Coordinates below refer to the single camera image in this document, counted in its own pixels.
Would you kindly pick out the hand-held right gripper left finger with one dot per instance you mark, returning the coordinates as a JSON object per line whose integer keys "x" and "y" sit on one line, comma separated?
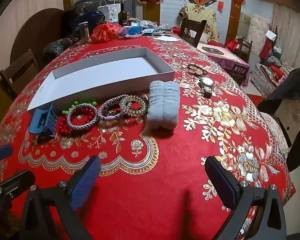
{"x": 86, "y": 183}

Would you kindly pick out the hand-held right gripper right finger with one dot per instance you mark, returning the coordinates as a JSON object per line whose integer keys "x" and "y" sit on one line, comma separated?
{"x": 221, "y": 183}

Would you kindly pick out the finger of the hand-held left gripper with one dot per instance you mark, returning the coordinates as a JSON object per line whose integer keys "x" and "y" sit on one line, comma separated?
{"x": 13, "y": 182}
{"x": 0, "y": 153}

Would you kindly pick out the blue plastic stand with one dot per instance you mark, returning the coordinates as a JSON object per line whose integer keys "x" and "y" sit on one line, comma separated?
{"x": 43, "y": 122}

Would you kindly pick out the white cardboard box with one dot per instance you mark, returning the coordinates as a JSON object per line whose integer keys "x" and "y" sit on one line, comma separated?
{"x": 102, "y": 75}

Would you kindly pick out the red floral tablecloth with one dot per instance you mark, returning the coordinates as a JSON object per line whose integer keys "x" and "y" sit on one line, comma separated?
{"x": 150, "y": 180}

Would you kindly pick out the wooden slatted chair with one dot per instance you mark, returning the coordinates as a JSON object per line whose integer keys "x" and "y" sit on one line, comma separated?
{"x": 20, "y": 72}

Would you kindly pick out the metal wristwatch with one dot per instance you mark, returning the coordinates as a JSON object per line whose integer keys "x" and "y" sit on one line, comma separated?
{"x": 206, "y": 81}

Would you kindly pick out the small black plastic bag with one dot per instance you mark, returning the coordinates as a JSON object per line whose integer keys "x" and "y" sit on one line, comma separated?
{"x": 57, "y": 47}

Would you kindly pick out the dark grey jacket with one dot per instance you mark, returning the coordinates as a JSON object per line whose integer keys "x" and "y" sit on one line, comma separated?
{"x": 297, "y": 85}

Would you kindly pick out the pink cloth covered table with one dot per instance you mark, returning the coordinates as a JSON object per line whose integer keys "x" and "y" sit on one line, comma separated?
{"x": 225, "y": 57}

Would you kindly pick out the pile of colourful clothes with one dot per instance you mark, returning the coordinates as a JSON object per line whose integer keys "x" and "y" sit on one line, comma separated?
{"x": 275, "y": 68}

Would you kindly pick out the round wooden table top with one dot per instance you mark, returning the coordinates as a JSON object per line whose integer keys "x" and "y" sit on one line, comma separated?
{"x": 35, "y": 30}

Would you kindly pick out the small dark wooden chair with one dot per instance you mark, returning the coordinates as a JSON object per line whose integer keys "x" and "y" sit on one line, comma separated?
{"x": 245, "y": 47}

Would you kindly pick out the red plastic bag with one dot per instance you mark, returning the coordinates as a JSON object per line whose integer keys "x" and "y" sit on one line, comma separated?
{"x": 105, "y": 32}

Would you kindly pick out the white paper sheet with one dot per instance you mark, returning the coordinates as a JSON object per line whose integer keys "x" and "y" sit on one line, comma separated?
{"x": 167, "y": 38}

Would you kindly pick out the floral white mattress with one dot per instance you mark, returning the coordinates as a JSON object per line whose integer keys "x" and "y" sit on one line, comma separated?
{"x": 258, "y": 27}

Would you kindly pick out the blue tissue pack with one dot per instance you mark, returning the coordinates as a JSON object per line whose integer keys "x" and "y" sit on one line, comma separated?
{"x": 135, "y": 30}

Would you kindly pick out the large black plastic bag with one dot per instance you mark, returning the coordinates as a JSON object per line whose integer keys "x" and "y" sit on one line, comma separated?
{"x": 76, "y": 10}

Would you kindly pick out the blue cloth bag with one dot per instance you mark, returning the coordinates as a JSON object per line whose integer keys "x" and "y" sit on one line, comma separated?
{"x": 95, "y": 17}

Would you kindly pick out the cream curtain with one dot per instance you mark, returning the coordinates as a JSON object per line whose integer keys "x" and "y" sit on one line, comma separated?
{"x": 290, "y": 30}

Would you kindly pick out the cream floral quilted cover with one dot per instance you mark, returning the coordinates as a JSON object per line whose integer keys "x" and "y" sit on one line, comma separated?
{"x": 202, "y": 12}

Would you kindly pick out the dark wine bottle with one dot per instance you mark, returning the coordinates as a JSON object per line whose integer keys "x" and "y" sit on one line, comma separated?
{"x": 122, "y": 15}

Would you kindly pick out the white paper gift bag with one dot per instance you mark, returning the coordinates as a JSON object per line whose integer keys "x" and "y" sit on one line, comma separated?
{"x": 112, "y": 11}

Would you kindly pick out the small red paper square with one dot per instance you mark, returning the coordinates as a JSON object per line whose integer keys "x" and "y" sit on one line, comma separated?
{"x": 220, "y": 4}

